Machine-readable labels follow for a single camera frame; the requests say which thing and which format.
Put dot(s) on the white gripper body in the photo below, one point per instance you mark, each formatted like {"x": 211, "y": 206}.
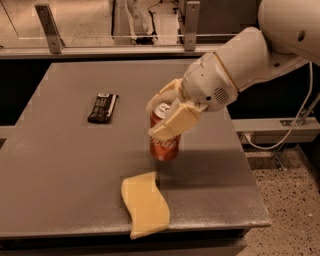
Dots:
{"x": 207, "y": 82}

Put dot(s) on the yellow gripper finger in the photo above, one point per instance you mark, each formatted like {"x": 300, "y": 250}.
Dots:
{"x": 169, "y": 93}
{"x": 180, "y": 118}

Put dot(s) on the red coke can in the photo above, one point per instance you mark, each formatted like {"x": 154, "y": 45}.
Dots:
{"x": 162, "y": 150}

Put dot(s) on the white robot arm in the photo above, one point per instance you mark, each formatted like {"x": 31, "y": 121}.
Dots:
{"x": 288, "y": 35}

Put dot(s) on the yellow sponge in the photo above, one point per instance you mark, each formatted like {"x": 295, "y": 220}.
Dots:
{"x": 147, "y": 207}

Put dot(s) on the black snack bar wrapper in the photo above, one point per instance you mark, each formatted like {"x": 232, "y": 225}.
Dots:
{"x": 103, "y": 108}

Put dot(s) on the grey table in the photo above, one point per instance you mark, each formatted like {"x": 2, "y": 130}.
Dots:
{"x": 60, "y": 176}

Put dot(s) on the right metal bracket post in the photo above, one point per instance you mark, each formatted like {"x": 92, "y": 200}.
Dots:
{"x": 191, "y": 23}

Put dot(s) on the metal bracket post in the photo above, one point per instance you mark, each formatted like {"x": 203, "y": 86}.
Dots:
{"x": 54, "y": 41}
{"x": 191, "y": 23}

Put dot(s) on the left metal bracket post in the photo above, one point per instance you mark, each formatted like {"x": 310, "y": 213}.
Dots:
{"x": 54, "y": 41}

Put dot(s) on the horizontal metal rail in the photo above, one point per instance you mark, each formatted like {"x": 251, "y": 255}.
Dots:
{"x": 106, "y": 52}

